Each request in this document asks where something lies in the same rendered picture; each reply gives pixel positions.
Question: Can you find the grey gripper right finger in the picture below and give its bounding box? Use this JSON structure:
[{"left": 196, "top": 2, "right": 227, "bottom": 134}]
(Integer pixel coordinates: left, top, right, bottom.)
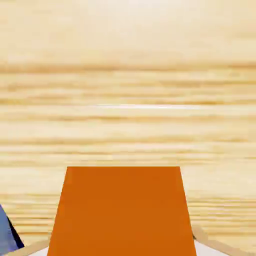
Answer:
[{"left": 191, "top": 224, "right": 250, "bottom": 256}]

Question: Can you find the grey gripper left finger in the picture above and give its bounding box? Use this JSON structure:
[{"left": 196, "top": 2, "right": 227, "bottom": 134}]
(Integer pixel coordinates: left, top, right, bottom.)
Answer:
[{"left": 7, "top": 239, "right": 50, "bottom": 256}]

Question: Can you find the small blue cube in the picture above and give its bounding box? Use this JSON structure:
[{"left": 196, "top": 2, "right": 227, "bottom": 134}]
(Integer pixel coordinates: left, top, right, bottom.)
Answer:
[{"left": 0, "top": 203, "right": 25, "bottom": 256}]

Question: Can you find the small orange cube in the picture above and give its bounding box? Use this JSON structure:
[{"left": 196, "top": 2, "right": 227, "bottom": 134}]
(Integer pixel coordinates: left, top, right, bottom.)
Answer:
[{"left": 46, "top": 166, "right": 198, "bottom": 256}]

